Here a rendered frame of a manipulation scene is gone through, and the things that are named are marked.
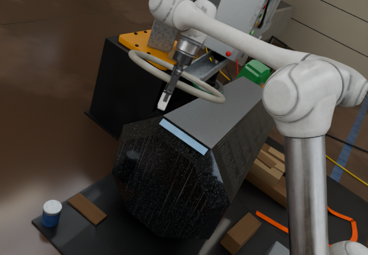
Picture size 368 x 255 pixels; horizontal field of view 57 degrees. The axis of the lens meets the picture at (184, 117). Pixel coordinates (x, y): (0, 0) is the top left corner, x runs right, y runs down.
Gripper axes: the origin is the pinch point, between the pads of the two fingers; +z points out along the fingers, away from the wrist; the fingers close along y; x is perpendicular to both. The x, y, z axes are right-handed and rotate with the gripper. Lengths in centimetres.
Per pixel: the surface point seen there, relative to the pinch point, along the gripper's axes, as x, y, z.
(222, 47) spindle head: -25, 69, -32
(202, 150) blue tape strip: -32, 33, 22
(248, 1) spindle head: -25, 57, -59
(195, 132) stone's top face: -27, 43, 16
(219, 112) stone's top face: -41, 68, 5
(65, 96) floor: 67, 175, 61
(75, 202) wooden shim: 19, 69, 95
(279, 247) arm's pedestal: -66, -14, 35
